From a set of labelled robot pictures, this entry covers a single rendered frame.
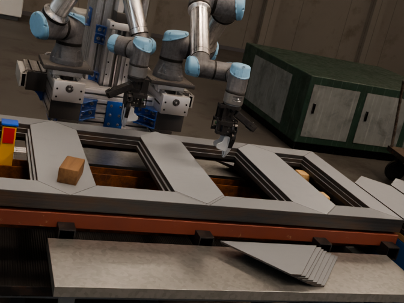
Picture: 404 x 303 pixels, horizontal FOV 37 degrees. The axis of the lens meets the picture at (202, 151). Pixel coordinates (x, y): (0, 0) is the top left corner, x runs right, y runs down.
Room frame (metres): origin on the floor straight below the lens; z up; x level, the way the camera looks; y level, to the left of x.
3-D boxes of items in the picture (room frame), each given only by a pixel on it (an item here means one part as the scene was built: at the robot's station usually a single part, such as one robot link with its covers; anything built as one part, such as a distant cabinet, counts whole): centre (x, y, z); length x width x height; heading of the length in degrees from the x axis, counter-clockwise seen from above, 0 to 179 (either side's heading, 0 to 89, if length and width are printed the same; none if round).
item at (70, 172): (1.78, 0.39, 0.89); 0.12 x 0.06 x 0.05; 4
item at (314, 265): (1.72, -0.36, 0.77); 0.45 x 0.20 x 0.04; 112
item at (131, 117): (2.31, 0.31, 0.96); 0.06 x 0.03 x 0.09; 111
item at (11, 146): (2.13, 0.73, 0.78); 0.05 x 0.05 x 0.19; 22
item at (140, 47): (2.33, 0.32, 1.22); 0.09 x 0.08 x 0.11; 60
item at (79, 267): (1.67, -0.22, 0.74); 1.20 x 0.26 x 0.03; 112
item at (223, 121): (2.21, -0.06, 1.06); 0.09 x 0.08 x 0.12; 111
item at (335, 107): (7.17, -1.51, 0.40); 2.03 x 1.86 x 0.80; 111
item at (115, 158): (2.70, 0.08, 0.67); 1.30 x 0.20 x 0.03; 112
